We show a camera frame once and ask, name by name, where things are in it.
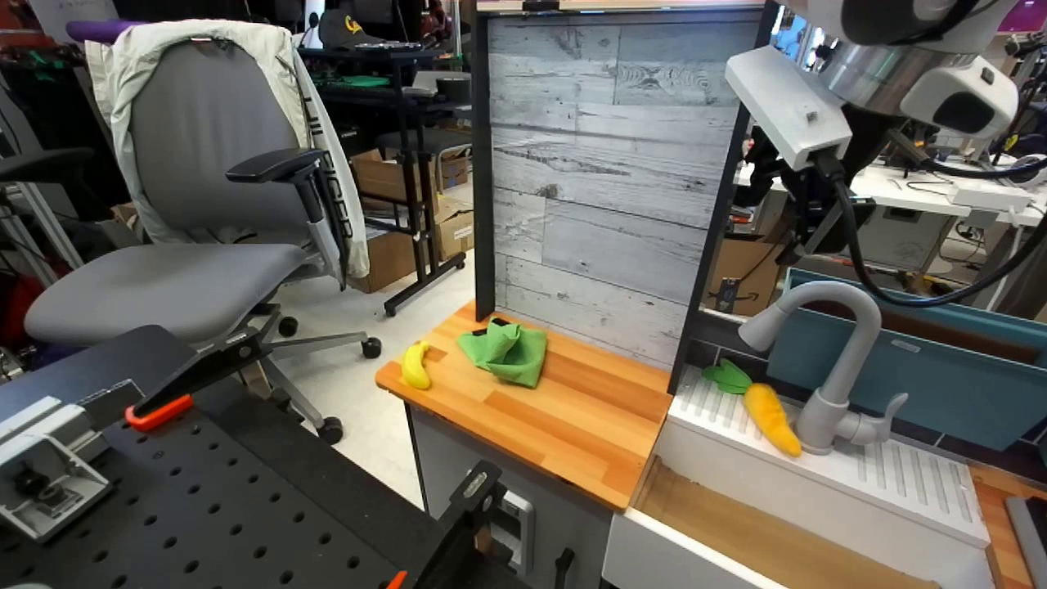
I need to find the grey office chair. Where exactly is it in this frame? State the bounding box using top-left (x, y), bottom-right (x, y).
top-left (21, 31), bottom-right (387, 447)

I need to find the black clamp bracket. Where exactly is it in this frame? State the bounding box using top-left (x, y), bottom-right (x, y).
top-left (411, 461), bottom-right (538, 589)

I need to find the beige jacket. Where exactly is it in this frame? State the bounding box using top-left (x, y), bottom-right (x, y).
top-left (83, 17), bottom-right (373, 283)

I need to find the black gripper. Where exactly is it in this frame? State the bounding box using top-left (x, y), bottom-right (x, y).
top-left (745, 138), bottom-right (868, 263)

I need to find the black cap with yellow logo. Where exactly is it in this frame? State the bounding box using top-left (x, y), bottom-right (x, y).
top-left (315, 7), bottom-right (387, 53)

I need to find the grey wood-look back panel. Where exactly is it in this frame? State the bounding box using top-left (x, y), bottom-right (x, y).
top-left (472, 4), bottom-right (784, 396)

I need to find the white sink unit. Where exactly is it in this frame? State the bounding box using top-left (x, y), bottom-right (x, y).
top-left (602, 366), bottom-right (999, 589)

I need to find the green crumpled cloth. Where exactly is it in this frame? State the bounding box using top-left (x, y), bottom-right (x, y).
top-left (453, 313), bottom-right (552, 393)

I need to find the grey tap with nozzle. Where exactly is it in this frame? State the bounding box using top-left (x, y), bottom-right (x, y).
top-left (736, 280), bottom-right (911, 458)

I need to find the white desk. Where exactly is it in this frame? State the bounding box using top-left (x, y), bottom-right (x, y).
top-left (846, 160), bottom-right (1047, 274)

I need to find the black perforated table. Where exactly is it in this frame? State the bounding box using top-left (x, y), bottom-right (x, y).
top-left (0, 325), bottom-right (462, 589)

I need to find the cardboard box stack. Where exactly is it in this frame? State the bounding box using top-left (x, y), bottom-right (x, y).
top-left (345, 143), bottom-right (478, 295)

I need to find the yellow toy banana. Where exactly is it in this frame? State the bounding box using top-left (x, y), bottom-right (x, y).
top-left (399, 342), bottom-right (438, 393)

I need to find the silver metal bracket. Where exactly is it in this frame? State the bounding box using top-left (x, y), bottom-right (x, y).
top-left (0, 434), bottom-right (113, 547)

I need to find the wooden countertop cabinet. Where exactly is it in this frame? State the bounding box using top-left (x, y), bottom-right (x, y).
top-left (373, 300), bottom-right (674, 589)

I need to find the teal storage bin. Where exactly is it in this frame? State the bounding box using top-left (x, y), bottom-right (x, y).
top-left (764, 266), bottom-right (1047, 454)

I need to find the green toy leaf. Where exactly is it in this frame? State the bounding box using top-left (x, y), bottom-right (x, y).
top-left (700, 359), bottom-right (755, 400)

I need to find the orange-handled black clamp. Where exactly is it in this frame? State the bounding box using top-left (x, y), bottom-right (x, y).
top-left (121, 325), bottom-right (288, 434)

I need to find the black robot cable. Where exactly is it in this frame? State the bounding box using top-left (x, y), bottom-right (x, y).
top-left (811, 150), bottom-right (1047, 313)

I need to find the brown cardboard box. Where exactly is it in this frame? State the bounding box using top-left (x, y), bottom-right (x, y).
top-left (702, 235), bottom-right (791, 321)

